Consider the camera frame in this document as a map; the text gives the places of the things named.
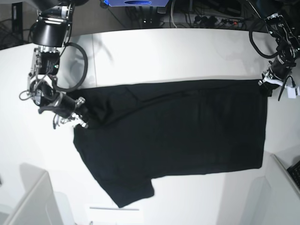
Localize black tower case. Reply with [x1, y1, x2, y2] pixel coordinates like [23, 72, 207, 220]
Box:
[11, 2, 23, 41]

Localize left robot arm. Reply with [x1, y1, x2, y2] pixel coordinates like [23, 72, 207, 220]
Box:
[248, 0, 300, 100]

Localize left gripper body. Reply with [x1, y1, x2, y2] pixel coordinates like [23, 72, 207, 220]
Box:
[258, 58, 295, 86]

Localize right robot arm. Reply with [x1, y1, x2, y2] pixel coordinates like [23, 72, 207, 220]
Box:
[25, 0, 90, 128]

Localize black T-shirt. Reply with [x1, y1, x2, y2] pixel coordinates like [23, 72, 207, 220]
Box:
[69, 80, 270, 207]

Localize white right partition panel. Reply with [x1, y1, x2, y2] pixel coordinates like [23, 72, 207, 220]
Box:
[262, 154, 300, 225]

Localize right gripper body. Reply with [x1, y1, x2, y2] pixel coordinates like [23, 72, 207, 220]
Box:
[38, 92, 79, 126]

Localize white partition panel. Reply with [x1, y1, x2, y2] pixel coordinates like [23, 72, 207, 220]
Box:
[262, 154, 300, 225]
[0, 163, 75, 225]

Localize blue box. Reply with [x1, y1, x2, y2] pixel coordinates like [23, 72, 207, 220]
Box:
[103, 0, 169, 7]

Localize black keyboard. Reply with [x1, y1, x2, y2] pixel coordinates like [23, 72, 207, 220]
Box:
[287, 161, 300, 187]

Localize white left partition panel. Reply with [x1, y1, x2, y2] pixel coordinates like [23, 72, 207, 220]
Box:
[0, 163, 75, 225]

